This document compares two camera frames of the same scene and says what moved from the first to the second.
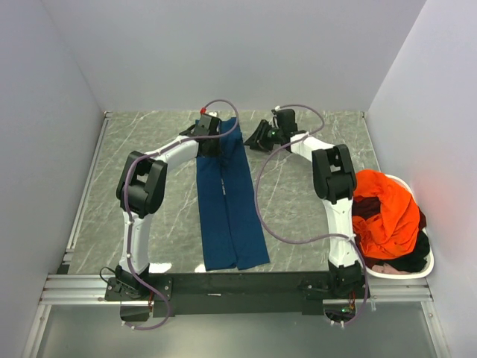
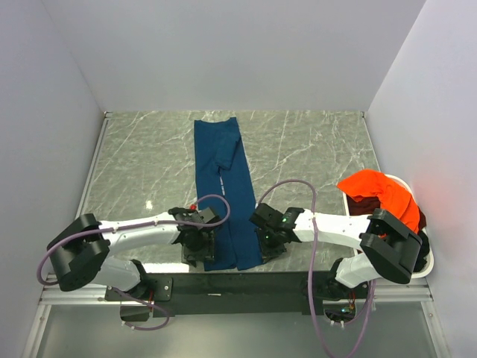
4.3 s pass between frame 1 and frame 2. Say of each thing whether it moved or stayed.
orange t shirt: stayed
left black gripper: moved
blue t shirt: stayed
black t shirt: stayed
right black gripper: moved
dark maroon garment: stayed
